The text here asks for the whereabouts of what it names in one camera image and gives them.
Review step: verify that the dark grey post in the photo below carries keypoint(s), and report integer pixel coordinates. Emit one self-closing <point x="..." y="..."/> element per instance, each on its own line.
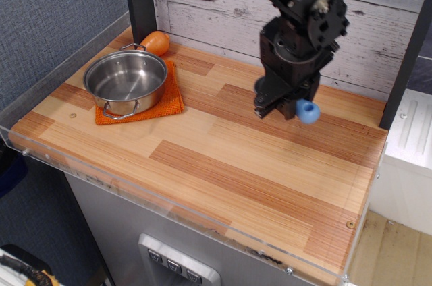
<point x="408" y="62"/>
<point x="142" y="18"/>

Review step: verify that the grey and blue toy spoon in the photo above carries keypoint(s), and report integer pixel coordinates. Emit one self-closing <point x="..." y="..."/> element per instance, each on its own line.
<point x="308" y="112"/>

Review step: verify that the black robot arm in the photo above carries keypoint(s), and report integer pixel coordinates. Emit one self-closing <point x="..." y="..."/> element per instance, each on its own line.
<point x="322" y="21"/>

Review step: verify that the silver toy fridge cabinet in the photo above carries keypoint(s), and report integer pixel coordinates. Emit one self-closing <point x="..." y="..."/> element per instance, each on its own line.
<point x="141" y="232"/>

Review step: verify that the dark grey right post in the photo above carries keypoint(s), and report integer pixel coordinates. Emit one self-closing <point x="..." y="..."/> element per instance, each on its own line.
<point x="408" y="62"/>

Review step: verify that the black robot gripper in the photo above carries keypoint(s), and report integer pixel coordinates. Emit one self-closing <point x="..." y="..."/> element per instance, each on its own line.
<point x="292" y="69"/>

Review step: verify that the stainless steel pot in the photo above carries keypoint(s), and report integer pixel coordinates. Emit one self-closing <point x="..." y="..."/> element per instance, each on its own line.
<point x="126" y="82"/>

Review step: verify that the orange toy carrot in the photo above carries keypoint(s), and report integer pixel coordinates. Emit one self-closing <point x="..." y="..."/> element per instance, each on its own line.
<point x="156" y="43"/>

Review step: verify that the silver dispenser button panel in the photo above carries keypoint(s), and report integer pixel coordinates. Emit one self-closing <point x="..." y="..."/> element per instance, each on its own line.
<point x="177" y="262"/>

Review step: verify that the clear acrylic table guard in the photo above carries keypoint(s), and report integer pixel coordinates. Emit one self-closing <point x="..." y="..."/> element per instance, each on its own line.
<point x="290" y="194"/>

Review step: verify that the orange knitted cloth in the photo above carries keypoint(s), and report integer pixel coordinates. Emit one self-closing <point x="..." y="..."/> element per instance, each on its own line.
<point x="170" y="104"/>

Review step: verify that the dark grey left post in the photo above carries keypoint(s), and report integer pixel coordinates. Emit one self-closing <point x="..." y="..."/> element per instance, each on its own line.
<point x="142" y="18"/>

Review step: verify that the white plastic side unit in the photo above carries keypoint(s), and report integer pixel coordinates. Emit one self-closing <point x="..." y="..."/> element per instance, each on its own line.
<point x="402" y="189"/>

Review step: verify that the yellow and white object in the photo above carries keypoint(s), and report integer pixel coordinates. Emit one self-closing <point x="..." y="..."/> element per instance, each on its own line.
<point x="33" y="276"/>

